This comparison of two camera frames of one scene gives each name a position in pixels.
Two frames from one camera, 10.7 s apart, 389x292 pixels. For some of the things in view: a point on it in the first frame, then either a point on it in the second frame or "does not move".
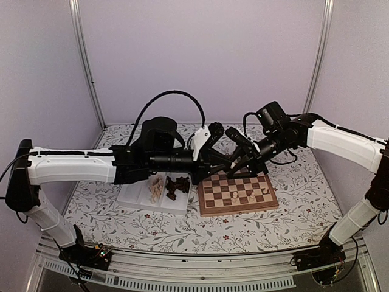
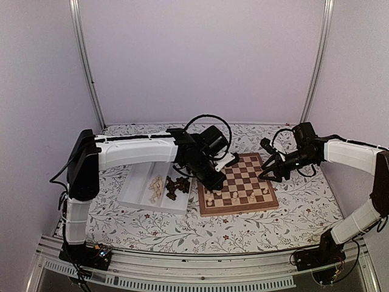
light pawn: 234,199 does not move
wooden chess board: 220,194 does not move
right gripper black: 251,159 -> 278,166
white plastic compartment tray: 169,191 does not move
